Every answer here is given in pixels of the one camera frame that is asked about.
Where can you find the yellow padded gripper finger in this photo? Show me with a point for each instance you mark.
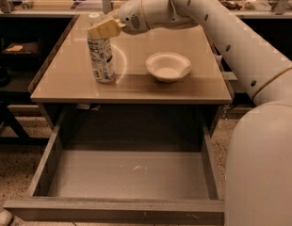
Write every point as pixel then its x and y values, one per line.
pixel 106 29
pixel 111 15

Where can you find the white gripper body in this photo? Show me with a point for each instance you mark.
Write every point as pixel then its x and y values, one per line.
pixel 131 16

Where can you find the clear plastic water bottle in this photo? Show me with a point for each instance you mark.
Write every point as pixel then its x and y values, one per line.
pixel 100 52

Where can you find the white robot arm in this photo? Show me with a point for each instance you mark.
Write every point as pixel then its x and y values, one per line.
pixel 258 176

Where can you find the grey cabinet with counter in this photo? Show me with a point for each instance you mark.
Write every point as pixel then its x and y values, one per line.
pixel 67 78

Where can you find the grey open top drawer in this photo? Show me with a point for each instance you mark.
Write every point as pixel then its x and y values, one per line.
pixel 145 164

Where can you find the white paper bowl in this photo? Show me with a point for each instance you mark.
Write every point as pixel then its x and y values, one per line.
pixel 168 67

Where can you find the clear plastic container on bench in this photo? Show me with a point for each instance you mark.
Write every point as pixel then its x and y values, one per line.
pixel 257 5

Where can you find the white round object on floor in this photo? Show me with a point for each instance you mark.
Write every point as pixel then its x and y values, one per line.
pixel 5 218

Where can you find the black side table frame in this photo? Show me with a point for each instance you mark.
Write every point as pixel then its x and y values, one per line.
pixel 19 62

